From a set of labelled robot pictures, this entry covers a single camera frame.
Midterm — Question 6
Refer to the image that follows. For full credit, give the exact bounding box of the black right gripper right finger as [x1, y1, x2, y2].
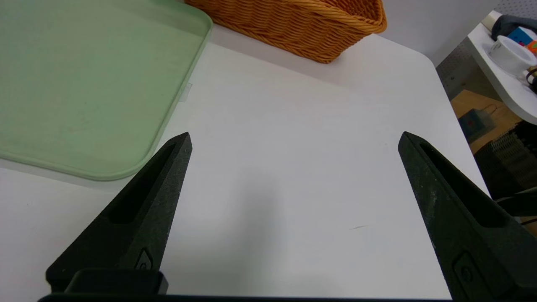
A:
[398, 132, 537, 299]

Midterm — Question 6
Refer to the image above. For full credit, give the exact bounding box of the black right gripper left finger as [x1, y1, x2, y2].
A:
[45, 133, 193, 295]

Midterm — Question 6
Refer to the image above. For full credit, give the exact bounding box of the orange wicker basket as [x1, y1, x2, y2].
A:
[185, 0, 388, 64]

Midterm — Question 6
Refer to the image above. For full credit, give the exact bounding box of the dark woven bin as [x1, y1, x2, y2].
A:
[474, 122, 537, 200]

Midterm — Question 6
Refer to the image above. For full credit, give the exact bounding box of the cardboard box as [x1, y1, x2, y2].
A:
[451, 89, 523, 154]

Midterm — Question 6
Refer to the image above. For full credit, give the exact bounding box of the white background table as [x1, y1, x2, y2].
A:
[467, 10, 537, 125]

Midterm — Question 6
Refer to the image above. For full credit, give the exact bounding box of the green plastic tray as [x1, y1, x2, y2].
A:
[0, 0, 214, 181]

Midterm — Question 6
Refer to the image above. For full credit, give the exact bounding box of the small black object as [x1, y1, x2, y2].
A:
[525, 66, 537, 94]

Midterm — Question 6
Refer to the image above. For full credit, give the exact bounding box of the white bowl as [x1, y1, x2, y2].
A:
[488, 36, 537, 77]

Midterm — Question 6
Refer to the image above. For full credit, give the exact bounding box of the blue box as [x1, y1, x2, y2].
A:
[507, 27, 534, 47]

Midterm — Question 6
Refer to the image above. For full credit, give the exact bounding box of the black rounded object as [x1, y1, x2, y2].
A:
[492, 15, 537, 41]

